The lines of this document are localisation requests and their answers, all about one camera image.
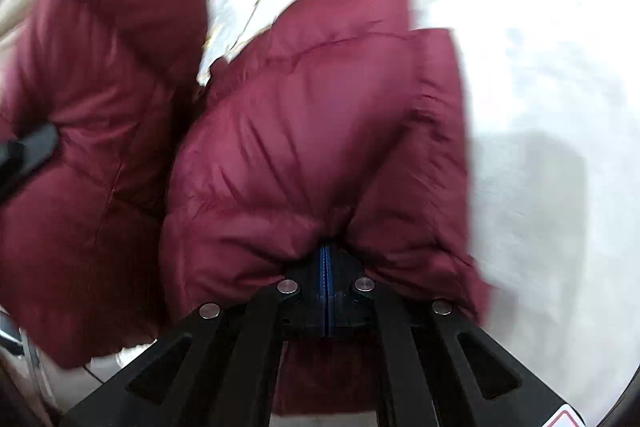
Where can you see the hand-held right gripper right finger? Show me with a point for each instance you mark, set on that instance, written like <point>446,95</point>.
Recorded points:
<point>395,347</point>

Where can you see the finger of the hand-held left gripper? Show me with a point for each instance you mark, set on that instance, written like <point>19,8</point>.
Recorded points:
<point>27,157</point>

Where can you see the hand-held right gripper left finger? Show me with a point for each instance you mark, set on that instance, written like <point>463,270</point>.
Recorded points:
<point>260,347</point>

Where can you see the maroon puffer jacket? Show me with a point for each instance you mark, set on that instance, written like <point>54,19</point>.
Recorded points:
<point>280,147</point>

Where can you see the floral fleece blanket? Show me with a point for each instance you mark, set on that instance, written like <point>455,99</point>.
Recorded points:
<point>540,57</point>

